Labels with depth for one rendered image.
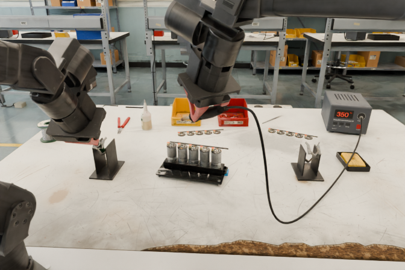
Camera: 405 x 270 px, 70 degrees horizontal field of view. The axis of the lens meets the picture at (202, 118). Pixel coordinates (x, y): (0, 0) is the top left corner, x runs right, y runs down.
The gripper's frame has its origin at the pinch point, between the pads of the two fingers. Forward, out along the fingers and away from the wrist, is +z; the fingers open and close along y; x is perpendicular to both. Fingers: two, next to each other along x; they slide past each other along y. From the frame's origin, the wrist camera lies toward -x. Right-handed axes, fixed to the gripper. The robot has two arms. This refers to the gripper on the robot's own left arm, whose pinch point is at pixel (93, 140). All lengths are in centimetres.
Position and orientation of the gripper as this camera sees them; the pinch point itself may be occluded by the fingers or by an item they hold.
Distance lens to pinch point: 68.2
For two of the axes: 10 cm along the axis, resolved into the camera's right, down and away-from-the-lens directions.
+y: -9.9, -0.4, 0.9
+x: -0.8, 8.7, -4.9
